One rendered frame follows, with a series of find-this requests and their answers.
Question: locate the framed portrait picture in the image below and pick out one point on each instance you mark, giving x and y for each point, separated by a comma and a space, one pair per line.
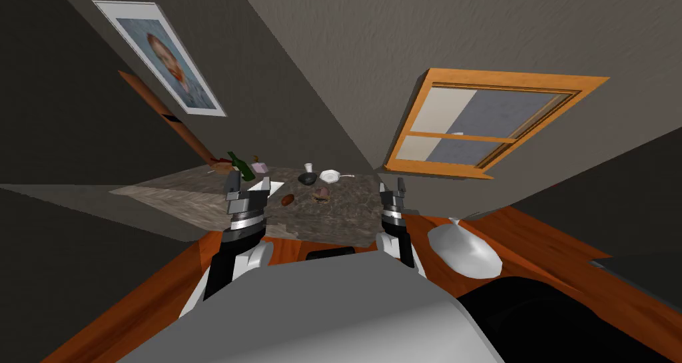
165, 64

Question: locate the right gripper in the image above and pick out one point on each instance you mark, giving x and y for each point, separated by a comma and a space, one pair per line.
393, 201

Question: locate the black bowl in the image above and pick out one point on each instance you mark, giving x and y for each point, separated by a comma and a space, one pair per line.
307, 178

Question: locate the white flat sheet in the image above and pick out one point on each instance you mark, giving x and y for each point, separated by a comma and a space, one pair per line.
276, 187

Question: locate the brown bread loaf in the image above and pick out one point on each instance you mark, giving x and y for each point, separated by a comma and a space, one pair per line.
222, 166

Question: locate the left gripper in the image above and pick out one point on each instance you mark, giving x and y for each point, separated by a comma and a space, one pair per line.
246, 203

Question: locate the white pan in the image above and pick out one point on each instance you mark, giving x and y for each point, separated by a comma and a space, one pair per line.
330, 176

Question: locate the wooden framed window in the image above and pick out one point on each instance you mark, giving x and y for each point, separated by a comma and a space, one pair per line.
479, 123

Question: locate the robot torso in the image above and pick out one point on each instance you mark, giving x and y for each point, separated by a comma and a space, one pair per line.
319, 315

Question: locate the brown potato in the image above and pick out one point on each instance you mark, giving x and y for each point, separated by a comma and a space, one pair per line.
287, 199

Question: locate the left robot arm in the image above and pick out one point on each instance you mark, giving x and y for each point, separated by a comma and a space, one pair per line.
232, 259

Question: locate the grey marble table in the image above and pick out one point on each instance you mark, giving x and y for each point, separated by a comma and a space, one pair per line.
346, 214

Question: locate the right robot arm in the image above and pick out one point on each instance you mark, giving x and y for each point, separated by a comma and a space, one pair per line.
559, 325

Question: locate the green bottle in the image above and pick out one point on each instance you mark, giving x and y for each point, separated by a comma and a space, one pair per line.
243, 167

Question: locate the lilac soap dispenser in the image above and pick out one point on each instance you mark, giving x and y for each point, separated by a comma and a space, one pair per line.
259, 167

